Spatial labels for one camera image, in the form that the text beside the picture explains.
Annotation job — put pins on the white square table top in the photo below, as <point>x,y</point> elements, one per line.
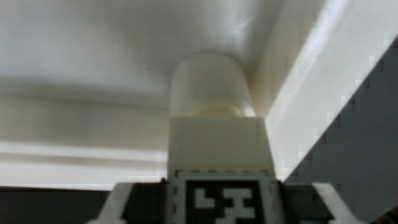
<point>90,51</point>

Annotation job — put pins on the white table leg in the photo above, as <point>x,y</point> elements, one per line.
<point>223,184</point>

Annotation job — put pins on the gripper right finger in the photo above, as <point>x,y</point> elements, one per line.
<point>344,216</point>

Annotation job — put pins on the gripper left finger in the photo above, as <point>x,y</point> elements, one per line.
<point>113,210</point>

